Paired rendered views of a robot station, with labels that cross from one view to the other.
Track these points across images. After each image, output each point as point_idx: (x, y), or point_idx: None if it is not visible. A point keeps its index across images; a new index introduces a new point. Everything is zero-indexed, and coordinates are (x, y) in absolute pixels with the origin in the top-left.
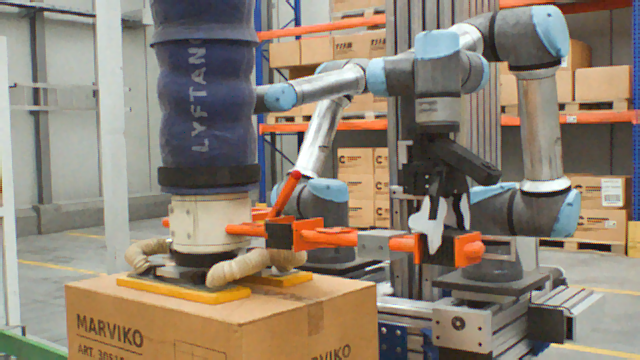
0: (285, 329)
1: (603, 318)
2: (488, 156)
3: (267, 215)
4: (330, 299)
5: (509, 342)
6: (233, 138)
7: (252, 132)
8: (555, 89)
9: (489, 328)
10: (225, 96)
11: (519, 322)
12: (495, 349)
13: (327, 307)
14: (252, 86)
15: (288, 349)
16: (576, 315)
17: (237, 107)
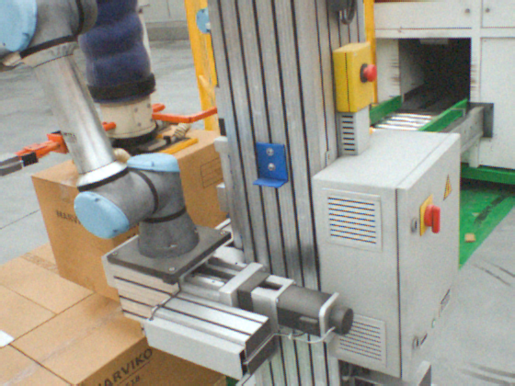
0: (50, 189)
1: (238, 379)
2: (279, 123)
3: (176, 119)
4: (70, 187)
5: (144, 300)
6: (87, 68)
7: (101, 64)
8: (42, 82)
9: (107, 269)
10: (79, 40)
11: (161, 295)
12: (120, 290)
13: (70, 190)
14: (97, 31)
15: (54, 201)
16: (143, 321)
17: (85, 48)
